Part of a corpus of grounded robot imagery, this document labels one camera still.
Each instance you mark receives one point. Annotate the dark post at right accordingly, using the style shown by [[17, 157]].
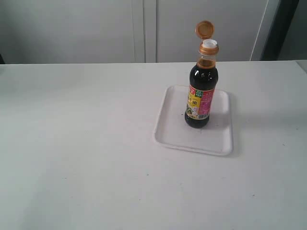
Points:
[[279, 29]]

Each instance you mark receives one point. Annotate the dark soy sauce bottle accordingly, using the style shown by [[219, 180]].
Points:
[[203, 78]]

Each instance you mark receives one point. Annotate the white foam tray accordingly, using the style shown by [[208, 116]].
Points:
[[173, 132]]

